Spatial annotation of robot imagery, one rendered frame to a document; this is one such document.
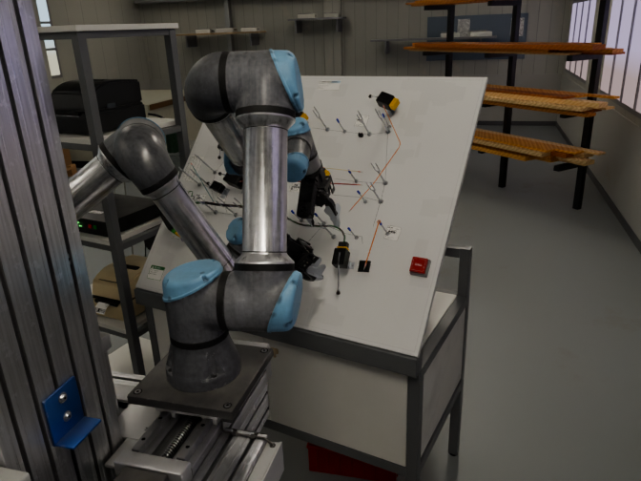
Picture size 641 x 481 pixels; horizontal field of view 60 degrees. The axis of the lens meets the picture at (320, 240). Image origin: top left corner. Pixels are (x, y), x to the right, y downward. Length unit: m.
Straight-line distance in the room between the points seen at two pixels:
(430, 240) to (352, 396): 0.60
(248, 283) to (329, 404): 1.08
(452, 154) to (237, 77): 1.06
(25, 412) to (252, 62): 0.70
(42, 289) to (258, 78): 0.51
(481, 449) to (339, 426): 0.90
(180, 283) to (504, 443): 2.07
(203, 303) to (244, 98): 0.39
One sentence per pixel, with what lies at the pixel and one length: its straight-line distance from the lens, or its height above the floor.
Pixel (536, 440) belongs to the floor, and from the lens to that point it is 2.89.
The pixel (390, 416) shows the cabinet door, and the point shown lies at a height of 0.59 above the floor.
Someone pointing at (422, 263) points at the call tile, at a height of 1.10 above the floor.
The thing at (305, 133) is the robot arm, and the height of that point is 1.55.
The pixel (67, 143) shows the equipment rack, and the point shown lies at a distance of 2.34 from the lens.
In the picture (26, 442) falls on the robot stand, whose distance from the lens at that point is 1.01.
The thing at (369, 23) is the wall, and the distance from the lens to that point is 11.00.
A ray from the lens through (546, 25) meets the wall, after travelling 10.85.
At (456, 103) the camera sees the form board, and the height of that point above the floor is 1.54.
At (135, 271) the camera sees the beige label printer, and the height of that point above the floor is 0.85.
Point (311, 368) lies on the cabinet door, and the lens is 2.00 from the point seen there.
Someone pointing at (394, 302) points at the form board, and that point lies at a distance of 1.80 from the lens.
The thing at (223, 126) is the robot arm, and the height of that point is 1.62.
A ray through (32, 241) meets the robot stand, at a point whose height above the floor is 1.53.
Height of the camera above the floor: 1.81
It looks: 21 degrees down
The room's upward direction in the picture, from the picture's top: 2 degrees counter-clockwise
